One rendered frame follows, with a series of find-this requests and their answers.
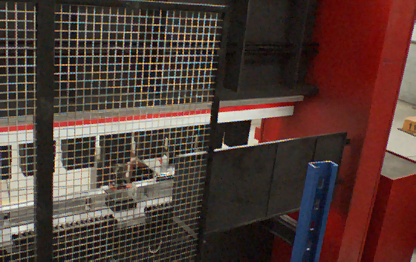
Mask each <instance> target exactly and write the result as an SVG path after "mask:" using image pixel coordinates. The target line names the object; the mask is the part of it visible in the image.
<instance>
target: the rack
mask: <svg viewBox="0 0 416 262"><path fill-rule="evenodd" d="M338 166H339V165H337V164H334V163H333V162H331V161H325V162H317V163H308V172H307V177H306V180H305V187H304V191H303V195H302V205H301V209H300V213H299V219H298V224H297V227H296V235H295V243H294V246H293V253H292V257H291V260H290V262H305V261H306V260H307V262H319V256H320V252H321V248H322V242H323V239H324V236H325V226H326V223H327V219H328V213H329V209H330V206H331V200H332V193H333V189H334V183H335V179H336V175H337V170H338ZM321 178H323V181H322V187H321V188H320V187H319V184H320V179H321ZM317 200H319V205H318V208H316V209H315V205H316V201H317ZM313 220H315V222H314V225H313V229H311V225H312V222H313ZM308 241H311V245H310V248H309V249H307V246H308Z"/></svg>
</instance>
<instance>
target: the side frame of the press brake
mask: <svg viewBox="0 0 416 262"><path fill-rule="evenodd" d="M415 22H416V0H319V3H318V7H317V12H316V18H315V23H314V26H313V38H312V42H318V43H319V47H311V49H310V50H317V51H319V53H309V58H308V69H307V73H306V77H305V84H309V85H312V86H315V87H318V88H319V93H318V94H310V95H301V96H304V98H303V101H298V102H295V104H294V109H293V115H286V116H279V117H268V118H261V125H260V130H259V143H266V142H272V141H277V140H289V139H294V138H299V137H308V136H313V135H317V134H330V133H335V132H340V131H347V136H346V140H347V139H351V141H350V145H345V148H344V152H343V156H342V162H341V165H340V169H339V175H338V179H339V178H342V183H341V184H340V185H338V186H337V188H336V191H335V195H334V200H333V201H332V202H331V206H330V209H329V213H328V219H327V223H326V226H325V236H324V239H323V242H322V248H321V252H320V256H319V262H360V259H361V257H362V253H363V248H364V245H365V236H366V234H367V231H368V225H369V223H370V219H371V213H372V208H373V205H374V199H375V197H376V193H377V188H378V182H379V179H380V174H381V171H382V167H383V163H384V159H385V153H386V148H387V145H388V141H389V136H390V133H391V125H392V122H393V119H394V114H395V110H396V104H397V99H398V97H399V93H400V88H401V82H402V79H403V74H404V70H405V67H406V59H407V56H408V53H409V48H410V44H411V41H412V40H411V38H412V33H413V30H414V27H415ZM292 253H293V247H292V246H290V245H288V243H285V242H284V241H283V240H282V239H281V238H278V237H276V236H275V237H274V242H273V249H272V253H271V257H270V262H290V260H291V257H292Z"/></svg>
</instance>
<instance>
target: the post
mask: <svg viewBox="0 0 416 262"><path fill-rule="evenodd" d="M36 12H37V13H36V21H37V22H36V24H35V30H37V31H35V39H37V40H35V48H37V49H35V56H37V57H35V65H37V67H35V73H37V75H35V82H37V83H35V99H37V100H35V115H37V116H35V123H37V125H35V131H37V133H35V139H37V140H35V147H37V148H35V155H37V156H35V170H37V171H35V177H37V178H36V179H35V185H37V186H35V192H37V193H35V195H36V199H37V200H36V206H37V208H36V214H37V215H36V227H37V229H36V234H37V236H36V241H37V242H36V248H37V250H36V261H38V262H53V133H54V67H55V0H39V3H38V4H36ZM36 107H37V108H36Z"/></svg>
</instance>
